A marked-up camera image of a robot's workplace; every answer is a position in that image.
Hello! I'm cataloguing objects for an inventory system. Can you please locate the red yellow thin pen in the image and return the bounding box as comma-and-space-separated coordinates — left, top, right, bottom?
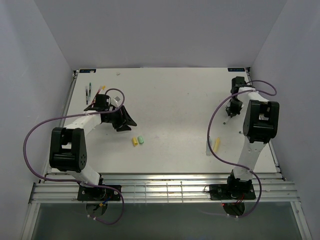
91, 85, 106, 104

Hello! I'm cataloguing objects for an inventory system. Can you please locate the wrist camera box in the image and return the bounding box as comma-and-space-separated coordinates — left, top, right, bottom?
231, 76, 247, 88
94, 94, 110, 112

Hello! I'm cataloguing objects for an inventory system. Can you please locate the green capped thin pen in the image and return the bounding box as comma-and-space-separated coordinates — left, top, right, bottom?
88, 82, 92, 96

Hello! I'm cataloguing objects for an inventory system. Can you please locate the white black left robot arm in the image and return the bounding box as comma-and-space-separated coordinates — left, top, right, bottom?
49, 97, 137, 200

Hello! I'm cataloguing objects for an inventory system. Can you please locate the green highlighter pen body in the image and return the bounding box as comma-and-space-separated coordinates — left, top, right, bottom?
205, 139, 212, 156

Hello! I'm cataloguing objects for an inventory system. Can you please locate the yellow highlighter cap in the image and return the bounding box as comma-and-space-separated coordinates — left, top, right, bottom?
131, 137, 139, 147

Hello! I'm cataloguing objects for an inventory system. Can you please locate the yellow highlighter pen body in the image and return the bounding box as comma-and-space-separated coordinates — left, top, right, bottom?
213, 137, 221, 153

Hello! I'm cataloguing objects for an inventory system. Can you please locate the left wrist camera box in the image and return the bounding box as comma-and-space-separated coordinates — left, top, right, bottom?
94, 94, 110, 112

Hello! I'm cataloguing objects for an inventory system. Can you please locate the white green thin pen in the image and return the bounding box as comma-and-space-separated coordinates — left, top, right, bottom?
223, 116, 233, 125

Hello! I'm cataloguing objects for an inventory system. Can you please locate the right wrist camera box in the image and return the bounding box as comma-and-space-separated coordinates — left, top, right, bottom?
231, 76, 247, 88

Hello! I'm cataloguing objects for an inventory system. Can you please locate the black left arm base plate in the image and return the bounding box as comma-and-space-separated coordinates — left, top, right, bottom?
77, 185, 121, 202

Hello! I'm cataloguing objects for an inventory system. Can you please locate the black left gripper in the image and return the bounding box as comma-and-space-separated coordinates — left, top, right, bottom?
104, 105, 137, 132

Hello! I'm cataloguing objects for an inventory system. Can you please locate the left blue corner label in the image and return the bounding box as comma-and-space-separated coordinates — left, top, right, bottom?
79, 69, 97, 74

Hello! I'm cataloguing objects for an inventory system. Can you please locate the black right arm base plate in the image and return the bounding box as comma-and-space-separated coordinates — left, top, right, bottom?
203, 184, 256, 200

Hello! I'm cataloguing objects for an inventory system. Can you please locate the green highlighter cap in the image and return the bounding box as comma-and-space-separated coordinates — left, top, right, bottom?
137, 135, 144, 145

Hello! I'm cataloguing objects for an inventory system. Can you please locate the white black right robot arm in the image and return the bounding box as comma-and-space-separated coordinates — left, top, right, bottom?
225, 91, 280, 200

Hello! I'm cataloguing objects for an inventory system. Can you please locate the black thin pen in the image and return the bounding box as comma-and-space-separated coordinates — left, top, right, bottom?
85, 86, 90, 105

